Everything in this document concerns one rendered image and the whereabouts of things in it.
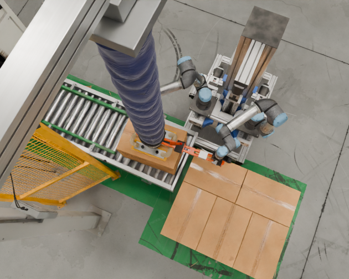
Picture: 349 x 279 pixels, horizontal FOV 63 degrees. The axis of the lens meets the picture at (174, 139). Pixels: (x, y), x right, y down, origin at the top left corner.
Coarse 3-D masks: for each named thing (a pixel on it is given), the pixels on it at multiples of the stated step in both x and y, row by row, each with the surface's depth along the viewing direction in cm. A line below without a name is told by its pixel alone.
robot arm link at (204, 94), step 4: (200, 88) 261; (204, 88) 258; (208, 88) 263; (200, 92) 258; (204, 92) 258; (208, 92) 258; (200, 96) 258; (204, 96) 257; (208, 96) 257; (200, 100) 263; (204, 100) 258; (208, 100) 260; (204, 104) 267
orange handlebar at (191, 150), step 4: (168, 140) 250; (164, 144) 249; (168, 144) 248; (188, 148) 248; (192, 148) 247; (188, 152) 246; (192, 152) 246; (196, 156) 247; (208, 160) 245; (212, 160) 244
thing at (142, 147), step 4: (136, 140) 262; (140, 144) 261; (144, 144) 261; (132, 148) 260; (136, 148) 260; (140, 148) 260; (144, 148) 260; (156, 148) 260; (160, 148) 260; (140, 152) 260; (144, 152) 259; (156, 152) 256; (160, 152) 258; (164, 152) 258; (152, 156) 258; (156, 156) 258; (160, 156) 258; (164, 160) 257
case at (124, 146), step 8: (128, 120) 286; (128, 128) 284; (168, 128) 283; (176, 128) 283; (128, 136) 282; (136, 136) 282; (184, 136) 280; (120, 144) 280; (128, 144) 280; (120, 152) 293; (128, 152) 278; (136, 152) 277; (176, 152) 277; (136, 160) 306; (144, 160) 285; (152, 160) 275; (160, 160) 275; (168, 160) 275; (176, 160) 275; (160, 168) 301; (168, 168) 279; (176, 168) 305
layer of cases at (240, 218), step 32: (192, 160) 315; (192, 192) 306; (224, 192) 306; (256, 192) 305; (288, 192) 304; (192, 224) 298; (224, 224) 297; (256, 224) 297; (288, 224) 296; (224, 256) 289; (256, 256) 289
